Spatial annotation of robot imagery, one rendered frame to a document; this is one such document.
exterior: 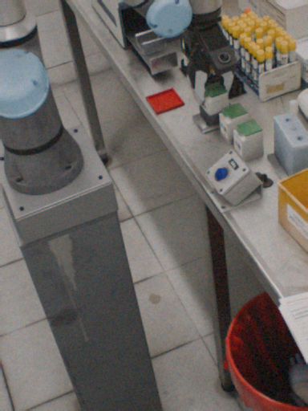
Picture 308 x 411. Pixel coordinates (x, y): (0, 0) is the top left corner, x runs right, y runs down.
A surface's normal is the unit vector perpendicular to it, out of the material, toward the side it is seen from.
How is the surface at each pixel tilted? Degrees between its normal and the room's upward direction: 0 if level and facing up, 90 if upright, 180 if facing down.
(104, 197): 90
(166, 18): 92
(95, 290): 90
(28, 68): 10
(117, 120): 0
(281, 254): 0
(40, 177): 75
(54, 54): 90
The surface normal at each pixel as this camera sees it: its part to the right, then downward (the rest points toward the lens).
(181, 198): -0.13, -0.71
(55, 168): 0.48, 0.31
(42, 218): 0.36, 0.61
